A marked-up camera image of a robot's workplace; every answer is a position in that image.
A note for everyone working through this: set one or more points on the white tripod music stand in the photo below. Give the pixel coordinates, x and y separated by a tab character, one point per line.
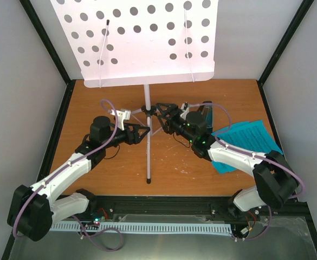
122	43

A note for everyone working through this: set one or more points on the clear plastic metronome cover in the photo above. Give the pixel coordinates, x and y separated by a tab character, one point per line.
207	112

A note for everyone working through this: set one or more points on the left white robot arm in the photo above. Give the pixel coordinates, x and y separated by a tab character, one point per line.
103	134

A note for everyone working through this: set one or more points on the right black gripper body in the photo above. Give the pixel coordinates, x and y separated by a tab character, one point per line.
174	124

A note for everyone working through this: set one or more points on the blue sheet music page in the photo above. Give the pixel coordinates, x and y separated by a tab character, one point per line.
252	136
221	167

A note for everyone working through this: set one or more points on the black right frame post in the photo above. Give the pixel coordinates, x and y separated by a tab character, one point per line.
298	17

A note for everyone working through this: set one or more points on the black front frame rail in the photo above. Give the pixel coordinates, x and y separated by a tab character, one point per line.
161	205

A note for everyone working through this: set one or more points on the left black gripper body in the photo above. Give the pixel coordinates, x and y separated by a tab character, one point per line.
129	140

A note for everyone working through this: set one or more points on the black metronome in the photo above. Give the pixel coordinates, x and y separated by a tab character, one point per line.
205	103

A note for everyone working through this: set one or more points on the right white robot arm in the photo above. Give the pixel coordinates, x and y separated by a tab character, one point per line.
275	180

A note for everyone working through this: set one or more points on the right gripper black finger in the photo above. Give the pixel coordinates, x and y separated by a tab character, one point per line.
165	122
167	110

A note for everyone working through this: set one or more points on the black aluminium frame post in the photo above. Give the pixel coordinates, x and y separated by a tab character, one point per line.
39	28

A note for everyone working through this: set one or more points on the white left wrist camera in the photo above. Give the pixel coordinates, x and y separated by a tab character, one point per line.
120	117

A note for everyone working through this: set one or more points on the light blue cable duct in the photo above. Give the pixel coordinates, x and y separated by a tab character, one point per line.
161	228

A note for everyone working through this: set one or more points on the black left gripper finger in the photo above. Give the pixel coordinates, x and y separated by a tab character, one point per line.
135	125
139	132

